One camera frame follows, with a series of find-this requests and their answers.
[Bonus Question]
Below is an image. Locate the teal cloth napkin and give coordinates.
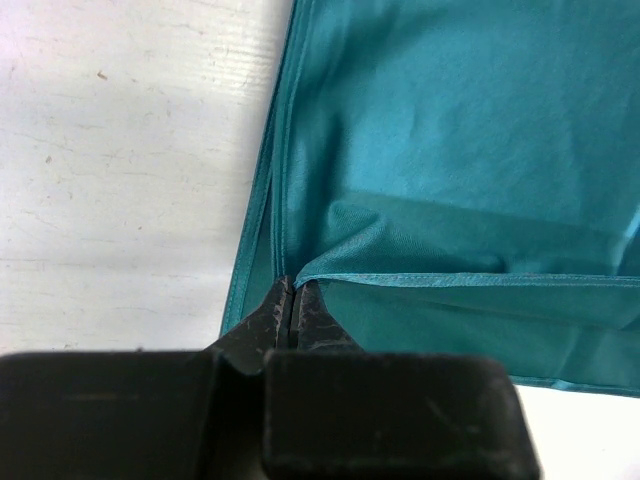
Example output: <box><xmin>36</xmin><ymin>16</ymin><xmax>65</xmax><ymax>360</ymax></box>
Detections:
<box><xmin>223</xmin><ymin>1</ymin><xmax>639</xmax><ymax>397</ymax></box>

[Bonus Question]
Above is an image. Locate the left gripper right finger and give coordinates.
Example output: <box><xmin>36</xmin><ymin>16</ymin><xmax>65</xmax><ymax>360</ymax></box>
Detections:
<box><xmin>262</xmin><ymin>282</ymin><xmax>541</xmax><ymax>479</ymax></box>

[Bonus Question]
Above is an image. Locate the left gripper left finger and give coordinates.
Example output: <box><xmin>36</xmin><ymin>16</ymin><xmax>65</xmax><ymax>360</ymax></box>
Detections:
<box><xmin>1</xmin><ymin>277</ymin><xmax>293</xmax><ymax>479</ymax></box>

